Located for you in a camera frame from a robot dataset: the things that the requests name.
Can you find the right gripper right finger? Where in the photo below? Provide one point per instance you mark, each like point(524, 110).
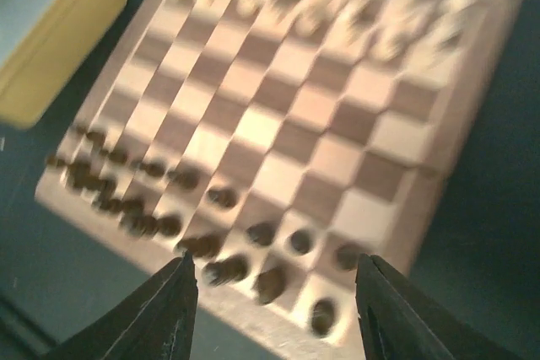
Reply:
point(397, 321)

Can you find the gold rimmed metal tray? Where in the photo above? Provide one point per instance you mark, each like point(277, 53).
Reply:
point(43, 42)

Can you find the wooden chess board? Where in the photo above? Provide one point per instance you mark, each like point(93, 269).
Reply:
point(362, 146)

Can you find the pile of dark chess pieces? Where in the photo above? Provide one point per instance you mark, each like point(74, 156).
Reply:
point(294, 279)

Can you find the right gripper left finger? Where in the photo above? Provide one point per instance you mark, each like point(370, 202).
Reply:
point(156, 321)

